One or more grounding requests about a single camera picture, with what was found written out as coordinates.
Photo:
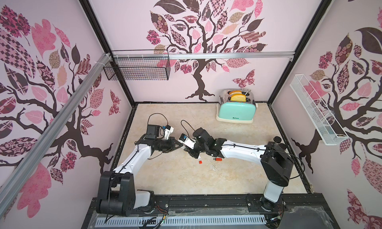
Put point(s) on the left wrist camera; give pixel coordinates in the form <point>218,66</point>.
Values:
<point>167,131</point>

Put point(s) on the white slotted cable duct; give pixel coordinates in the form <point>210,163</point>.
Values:
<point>180,221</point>

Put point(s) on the white wire shelf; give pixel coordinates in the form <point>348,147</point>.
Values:
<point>310,95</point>

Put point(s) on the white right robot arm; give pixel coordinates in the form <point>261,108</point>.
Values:
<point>277,164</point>

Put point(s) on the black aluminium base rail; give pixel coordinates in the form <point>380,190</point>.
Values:
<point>296,211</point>

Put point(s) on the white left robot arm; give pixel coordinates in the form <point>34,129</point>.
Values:
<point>116,194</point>

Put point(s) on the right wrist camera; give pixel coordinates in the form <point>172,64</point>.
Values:
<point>188,142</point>

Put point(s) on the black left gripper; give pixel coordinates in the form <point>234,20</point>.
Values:
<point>171,143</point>

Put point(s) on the glass spice jar far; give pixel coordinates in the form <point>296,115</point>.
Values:
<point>277,139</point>

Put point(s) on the black wire basket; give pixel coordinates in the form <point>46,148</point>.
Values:
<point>130,65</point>

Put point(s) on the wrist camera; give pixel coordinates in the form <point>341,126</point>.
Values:
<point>188,142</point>
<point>167,131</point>

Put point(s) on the mint green toaster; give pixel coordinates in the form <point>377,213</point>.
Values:
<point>236,112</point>

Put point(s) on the bread slice in toaster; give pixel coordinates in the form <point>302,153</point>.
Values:
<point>237,96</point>

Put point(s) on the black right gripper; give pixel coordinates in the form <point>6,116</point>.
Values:
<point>194,148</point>

